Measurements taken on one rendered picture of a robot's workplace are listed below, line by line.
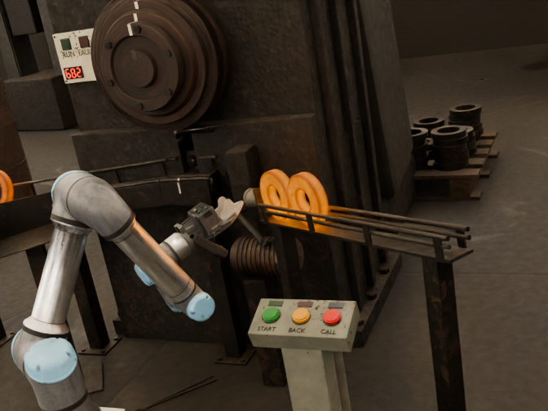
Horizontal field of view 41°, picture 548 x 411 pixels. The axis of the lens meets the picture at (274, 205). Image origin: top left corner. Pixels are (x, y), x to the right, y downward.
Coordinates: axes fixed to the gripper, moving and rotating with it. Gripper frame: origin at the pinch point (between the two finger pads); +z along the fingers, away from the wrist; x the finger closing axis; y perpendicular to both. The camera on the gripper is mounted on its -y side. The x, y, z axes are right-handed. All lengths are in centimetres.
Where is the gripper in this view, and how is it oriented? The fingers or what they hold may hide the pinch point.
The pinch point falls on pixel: (240, 205)
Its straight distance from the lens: 211.5
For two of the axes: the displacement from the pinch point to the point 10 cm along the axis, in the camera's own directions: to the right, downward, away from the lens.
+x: -5.5, -1.9, 8.1
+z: 7.3, -5.9, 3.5
